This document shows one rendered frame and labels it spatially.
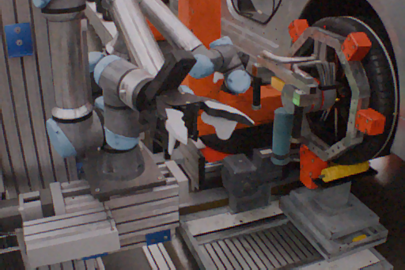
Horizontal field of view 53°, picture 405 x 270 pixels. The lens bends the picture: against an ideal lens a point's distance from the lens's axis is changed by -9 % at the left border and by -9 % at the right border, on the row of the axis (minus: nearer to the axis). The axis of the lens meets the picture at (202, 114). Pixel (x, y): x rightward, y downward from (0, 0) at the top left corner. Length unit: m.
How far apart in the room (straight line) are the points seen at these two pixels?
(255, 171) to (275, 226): 0.35
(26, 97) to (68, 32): 0.36
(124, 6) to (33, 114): 0.50
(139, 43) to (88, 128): 0.30
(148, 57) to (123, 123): 0.18
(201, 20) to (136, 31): 1.01
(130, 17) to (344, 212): 1.55
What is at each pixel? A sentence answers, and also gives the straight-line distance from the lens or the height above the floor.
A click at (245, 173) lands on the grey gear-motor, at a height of 0.38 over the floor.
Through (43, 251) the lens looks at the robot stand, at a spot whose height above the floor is 0.71.
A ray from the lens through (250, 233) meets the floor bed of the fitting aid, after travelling 2.30.
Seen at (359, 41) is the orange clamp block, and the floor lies 1.14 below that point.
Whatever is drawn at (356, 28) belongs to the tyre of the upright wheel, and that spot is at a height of 1.16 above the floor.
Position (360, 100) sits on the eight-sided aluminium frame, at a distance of 1.68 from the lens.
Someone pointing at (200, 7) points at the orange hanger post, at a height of 1.17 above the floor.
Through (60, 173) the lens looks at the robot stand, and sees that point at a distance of 1.48.
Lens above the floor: 1.51
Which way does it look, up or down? 24 degrees down
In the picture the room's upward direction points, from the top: straight up
